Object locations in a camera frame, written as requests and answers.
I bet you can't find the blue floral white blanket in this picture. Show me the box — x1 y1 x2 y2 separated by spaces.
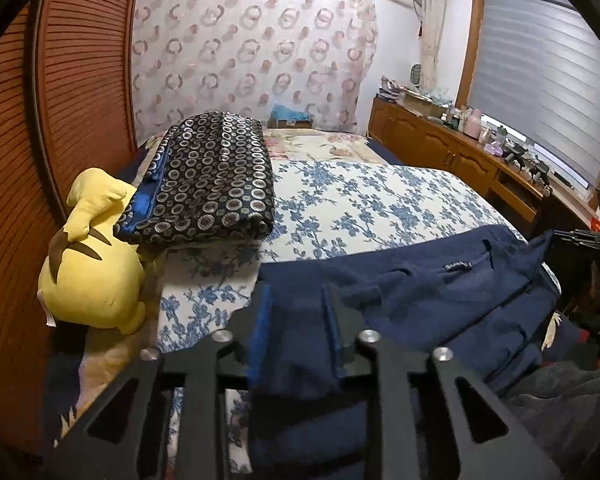
157 160 508 352

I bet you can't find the navy printed t-shirt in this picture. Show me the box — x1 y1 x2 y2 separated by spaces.
248 224 559 479

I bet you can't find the yellow plush toy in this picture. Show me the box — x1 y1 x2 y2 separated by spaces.
38 168 146 334

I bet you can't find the dark grey fleece garment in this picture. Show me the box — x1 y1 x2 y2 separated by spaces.
502 362 600 479

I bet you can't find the floral pink bedspread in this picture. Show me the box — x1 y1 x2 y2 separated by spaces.
139 127 389 166

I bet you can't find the cream tied side curtain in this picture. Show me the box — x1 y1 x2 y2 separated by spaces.
420 0 446 93

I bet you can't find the pink circle patterned curtain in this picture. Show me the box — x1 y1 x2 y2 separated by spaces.
131 0 378 142

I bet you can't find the pink bottle on cabinet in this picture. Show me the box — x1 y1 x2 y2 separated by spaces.
464 108 482 140

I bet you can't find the dark circle patterned folded cloth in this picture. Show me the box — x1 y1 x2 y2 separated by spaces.
114 110 275 247

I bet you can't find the blue item on box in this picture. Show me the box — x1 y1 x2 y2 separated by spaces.
271 103 312 122

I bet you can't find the wooden sideboard cabinet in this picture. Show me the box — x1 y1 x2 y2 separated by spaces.
367 98 591 235

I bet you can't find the grey window blind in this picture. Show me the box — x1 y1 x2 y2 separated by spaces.
468 0 600 190

